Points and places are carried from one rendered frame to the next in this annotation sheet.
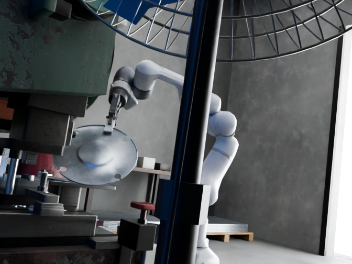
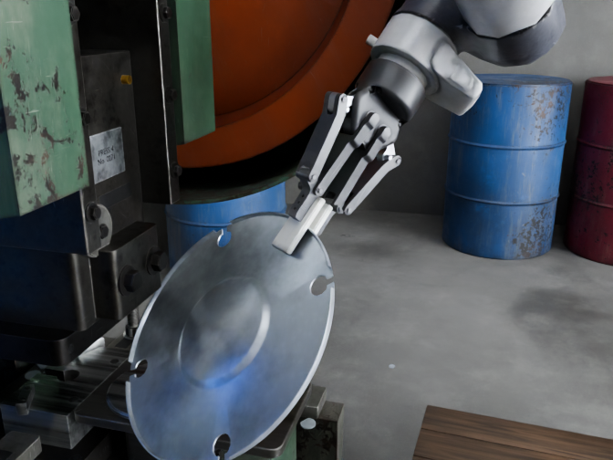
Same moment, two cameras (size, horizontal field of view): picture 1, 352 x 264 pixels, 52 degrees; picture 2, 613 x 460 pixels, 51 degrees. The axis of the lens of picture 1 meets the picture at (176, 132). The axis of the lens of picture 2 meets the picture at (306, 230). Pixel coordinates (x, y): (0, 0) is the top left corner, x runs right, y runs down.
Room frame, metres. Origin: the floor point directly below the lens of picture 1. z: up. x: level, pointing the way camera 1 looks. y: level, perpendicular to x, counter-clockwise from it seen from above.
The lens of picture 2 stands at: (0.99, -0.30, 1.21)
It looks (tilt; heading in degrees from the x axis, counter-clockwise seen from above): 19 degrees down; 56
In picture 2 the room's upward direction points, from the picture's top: straight up
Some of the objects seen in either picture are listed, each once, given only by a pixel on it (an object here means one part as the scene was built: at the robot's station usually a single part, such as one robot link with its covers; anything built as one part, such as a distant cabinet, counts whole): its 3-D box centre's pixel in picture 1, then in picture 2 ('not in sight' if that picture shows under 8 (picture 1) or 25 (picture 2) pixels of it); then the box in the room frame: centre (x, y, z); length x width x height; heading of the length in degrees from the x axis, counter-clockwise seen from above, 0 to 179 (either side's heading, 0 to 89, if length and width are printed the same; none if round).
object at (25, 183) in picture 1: (24, 184); (74, 391); (1.14, 0.45, 0.76); 0.15 x 0.09 x 0.05; 41
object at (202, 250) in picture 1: (199, 252); not in sight; (1.64, -0.18, 0.52); 0.22 x 0.19 x 0.14; 114
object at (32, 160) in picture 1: (30, 157); not in sight; (1.14, 0.44, 0.84); 0.05 x 0.03 x 0.04; 41
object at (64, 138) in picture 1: (51, 99); (72, 177); (1.16, 0.42, 1.04); 0.17 x 0.15 x 0.30; 131
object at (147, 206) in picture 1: (142, 216); not in sight; (1.04, 0.06, 0.72); 0.07 x 0.06 x 0.08; 131
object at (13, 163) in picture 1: (12, 168); not in sight; (1.03, 0.44, 0.81); 0.02 x 0.02 x 0.14
